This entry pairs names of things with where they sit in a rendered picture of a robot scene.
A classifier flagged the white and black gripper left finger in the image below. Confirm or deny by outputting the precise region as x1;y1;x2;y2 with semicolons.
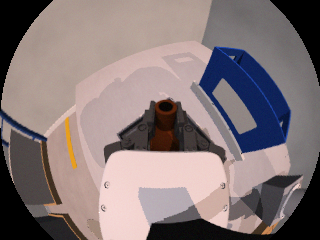
104;101;156;164

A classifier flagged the brown glass bottle with white label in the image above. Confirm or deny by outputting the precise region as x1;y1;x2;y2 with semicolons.
150;100;179;151

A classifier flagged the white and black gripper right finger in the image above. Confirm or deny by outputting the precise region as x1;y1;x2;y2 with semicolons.
174;101;225;165

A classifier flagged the blue plastic crate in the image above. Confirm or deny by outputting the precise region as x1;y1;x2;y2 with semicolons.
199;47;291;153

